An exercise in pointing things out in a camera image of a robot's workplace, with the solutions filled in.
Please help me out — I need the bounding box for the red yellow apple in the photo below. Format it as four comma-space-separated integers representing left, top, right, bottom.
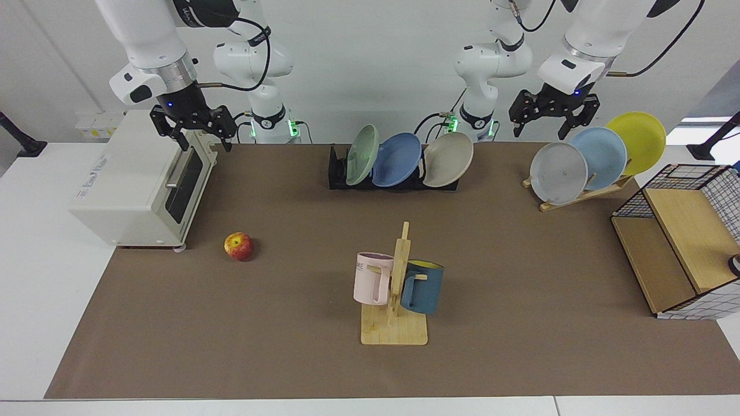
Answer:
224, 232, 254, 262

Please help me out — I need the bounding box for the light blue plate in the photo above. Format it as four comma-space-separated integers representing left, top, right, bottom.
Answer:
569, 127, 628, 191

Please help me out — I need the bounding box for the grey plate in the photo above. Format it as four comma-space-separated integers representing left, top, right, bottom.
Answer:
530, 142, 589, 206

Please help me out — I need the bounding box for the yellow plate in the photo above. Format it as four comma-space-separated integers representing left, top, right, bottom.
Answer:
605, 112, 667, 177

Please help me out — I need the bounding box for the wooden plate rack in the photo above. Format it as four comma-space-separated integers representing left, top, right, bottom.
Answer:
522, 159, 634, 213

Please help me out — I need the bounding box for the beige plate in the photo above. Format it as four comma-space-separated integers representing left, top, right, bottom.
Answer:
421, 132, 475, 188

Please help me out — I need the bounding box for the black dish rack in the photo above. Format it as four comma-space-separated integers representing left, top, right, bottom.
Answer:
328, 144, 461, 191

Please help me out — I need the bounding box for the pale green plate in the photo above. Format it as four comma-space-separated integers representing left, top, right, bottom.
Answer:
345, 124, 380, 187

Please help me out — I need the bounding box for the pale toaster oven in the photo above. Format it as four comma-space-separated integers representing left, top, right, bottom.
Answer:
68, 110, 219, 252

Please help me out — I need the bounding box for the black stand foot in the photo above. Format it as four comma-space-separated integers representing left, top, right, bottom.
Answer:
686, 111, 740, 162
0, 112, 48, 158

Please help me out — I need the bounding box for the brown table cloth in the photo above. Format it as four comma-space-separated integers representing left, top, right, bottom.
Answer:
44, 142, 740, 400

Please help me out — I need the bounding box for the dark blue mug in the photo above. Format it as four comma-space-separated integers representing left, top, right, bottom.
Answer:
400, 260, 445, 315

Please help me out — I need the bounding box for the pink mug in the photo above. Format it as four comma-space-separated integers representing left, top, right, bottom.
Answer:
353, 252, 395, 306

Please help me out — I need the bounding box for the wooden cup stand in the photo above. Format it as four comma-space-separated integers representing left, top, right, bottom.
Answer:
361, 221, 429, 346

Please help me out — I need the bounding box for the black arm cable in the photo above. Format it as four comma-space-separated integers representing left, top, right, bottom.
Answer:
606, 0, 707, 78
195, 16, 272, 93

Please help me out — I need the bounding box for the white wall socket box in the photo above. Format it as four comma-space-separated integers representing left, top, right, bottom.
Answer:
75, 113, 127, 140

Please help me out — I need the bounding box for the black base cable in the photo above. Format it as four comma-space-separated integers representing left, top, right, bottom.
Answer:
410, 110, 458, 144

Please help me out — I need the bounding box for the wire basket with wooden floor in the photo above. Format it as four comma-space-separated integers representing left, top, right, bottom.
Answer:
610, 164, 740, 321

